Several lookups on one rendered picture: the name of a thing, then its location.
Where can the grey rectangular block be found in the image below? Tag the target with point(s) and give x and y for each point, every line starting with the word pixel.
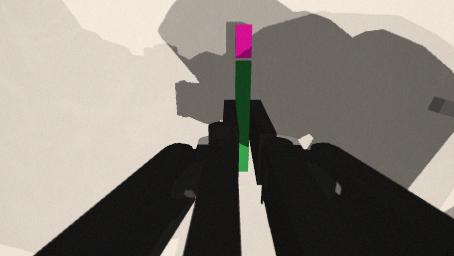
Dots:
pixel 442 106

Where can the green rod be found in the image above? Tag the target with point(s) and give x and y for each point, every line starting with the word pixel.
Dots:
pixel 242 99

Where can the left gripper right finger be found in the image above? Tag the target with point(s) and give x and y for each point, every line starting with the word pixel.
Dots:
pixel 383 218

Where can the magenta rod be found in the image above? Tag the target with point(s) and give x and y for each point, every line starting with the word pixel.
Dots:
pixel 243 41

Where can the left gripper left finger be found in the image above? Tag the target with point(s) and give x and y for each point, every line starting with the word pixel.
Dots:
pixel 140 216

